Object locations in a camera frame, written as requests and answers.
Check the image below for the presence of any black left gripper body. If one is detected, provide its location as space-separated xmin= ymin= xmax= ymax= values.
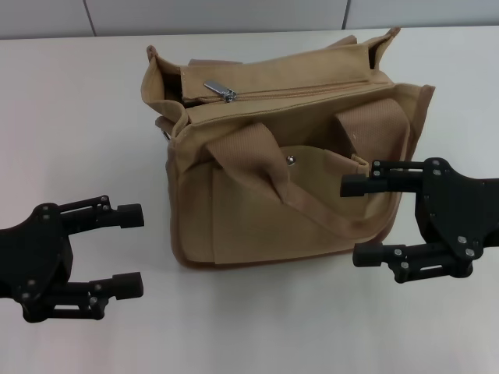
xmin=0 ymin=202 xmax=75 ymax=309

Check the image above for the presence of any khaki canvas food bag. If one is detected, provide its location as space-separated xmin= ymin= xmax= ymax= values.
xmin=146 ymin=26 xmax=436 ymax=270

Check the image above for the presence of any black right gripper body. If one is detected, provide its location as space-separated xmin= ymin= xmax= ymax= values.
xmin=416 ymin=157 xmax=499 ymax=273

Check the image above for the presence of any silver zipper pull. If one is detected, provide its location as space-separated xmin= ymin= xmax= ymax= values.
xmin=203 ymin=79 xmax=238 ymax=103

